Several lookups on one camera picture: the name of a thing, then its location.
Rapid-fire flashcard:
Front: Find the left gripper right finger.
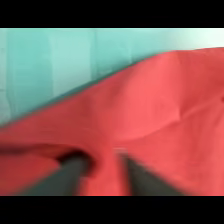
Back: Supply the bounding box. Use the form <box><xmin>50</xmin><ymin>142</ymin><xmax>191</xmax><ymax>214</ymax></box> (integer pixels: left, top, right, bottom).
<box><xmin>119</xmin><ymin>153</ymin><xmax>184</xmax><ymax>197</ymax></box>

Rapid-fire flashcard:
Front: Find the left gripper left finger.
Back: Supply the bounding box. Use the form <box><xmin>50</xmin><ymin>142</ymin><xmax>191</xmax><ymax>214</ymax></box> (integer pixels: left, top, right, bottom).
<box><xmin>20</xmin><ymin>155</ymin><xmax>90</xmax><ymax>197</ymax></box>

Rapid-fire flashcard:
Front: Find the red garment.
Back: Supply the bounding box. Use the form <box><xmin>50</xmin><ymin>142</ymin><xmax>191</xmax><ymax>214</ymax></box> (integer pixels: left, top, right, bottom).
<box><xmin>0</xmin><ymin>47</ymin><xmax>224</xmax><ymax>197</ymax></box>

